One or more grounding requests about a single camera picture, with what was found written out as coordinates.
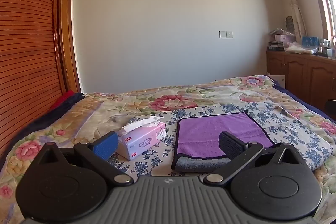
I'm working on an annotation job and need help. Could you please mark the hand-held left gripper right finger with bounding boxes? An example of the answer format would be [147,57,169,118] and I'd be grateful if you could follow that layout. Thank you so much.
[204,131,303,186]

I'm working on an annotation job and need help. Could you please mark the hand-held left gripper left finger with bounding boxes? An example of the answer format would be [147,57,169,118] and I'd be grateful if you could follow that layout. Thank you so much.
[34,132,134,186]

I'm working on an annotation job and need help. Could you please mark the purple and grey towel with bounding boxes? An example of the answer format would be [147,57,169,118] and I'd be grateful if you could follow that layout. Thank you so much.
[171,110,276,172]

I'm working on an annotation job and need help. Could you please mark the pink tissue box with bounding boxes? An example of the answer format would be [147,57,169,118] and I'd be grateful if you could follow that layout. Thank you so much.
[115,116,166,161]

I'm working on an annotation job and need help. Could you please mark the blue floral bed sheet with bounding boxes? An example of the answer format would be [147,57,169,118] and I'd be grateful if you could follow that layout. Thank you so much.
[107,101,334,178]

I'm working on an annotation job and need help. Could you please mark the red cloth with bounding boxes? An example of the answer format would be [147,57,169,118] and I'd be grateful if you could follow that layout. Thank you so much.
[49,90,76,111]

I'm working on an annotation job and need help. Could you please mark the dark blue blanket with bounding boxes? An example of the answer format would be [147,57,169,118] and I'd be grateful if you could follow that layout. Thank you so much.
[14,92,88,142]

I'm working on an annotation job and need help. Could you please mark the pink floral blanket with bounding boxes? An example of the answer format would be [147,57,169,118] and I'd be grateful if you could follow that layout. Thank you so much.
[0,75,336,224]

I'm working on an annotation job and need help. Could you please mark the white flat board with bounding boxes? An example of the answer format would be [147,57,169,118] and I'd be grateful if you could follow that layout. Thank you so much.
[266,73,286,88]

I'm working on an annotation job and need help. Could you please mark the dark blue bed sheet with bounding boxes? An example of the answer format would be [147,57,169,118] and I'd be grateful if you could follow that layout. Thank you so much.
[270,77,336,123]

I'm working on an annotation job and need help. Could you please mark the wooden cabinet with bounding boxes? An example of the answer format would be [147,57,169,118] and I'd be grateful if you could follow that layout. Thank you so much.
[266,49,336,116]

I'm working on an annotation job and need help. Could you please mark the black object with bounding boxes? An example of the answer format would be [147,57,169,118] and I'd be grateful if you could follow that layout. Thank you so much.
[325,99,336,120]

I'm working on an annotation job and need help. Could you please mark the stack of dark books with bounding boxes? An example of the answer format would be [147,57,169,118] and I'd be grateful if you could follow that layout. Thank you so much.
[267,41,285,52]

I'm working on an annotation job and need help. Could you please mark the clear plastic bag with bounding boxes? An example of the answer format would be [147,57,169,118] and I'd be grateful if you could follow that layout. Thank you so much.
[285,42,317,54]

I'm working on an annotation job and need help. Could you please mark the wooden louvered wardrobe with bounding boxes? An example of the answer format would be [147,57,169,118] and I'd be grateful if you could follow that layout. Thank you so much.
[0,0,67,159]

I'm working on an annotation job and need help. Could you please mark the blue box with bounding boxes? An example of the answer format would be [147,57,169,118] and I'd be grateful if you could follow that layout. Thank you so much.
[302,36,320,48]

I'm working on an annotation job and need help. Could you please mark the dark hand fan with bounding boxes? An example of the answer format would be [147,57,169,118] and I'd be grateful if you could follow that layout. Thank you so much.
[285,16,295,32]

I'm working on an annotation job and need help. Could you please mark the wooden door frame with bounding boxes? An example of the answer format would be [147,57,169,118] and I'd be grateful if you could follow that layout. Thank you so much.
[56,0,82,95]

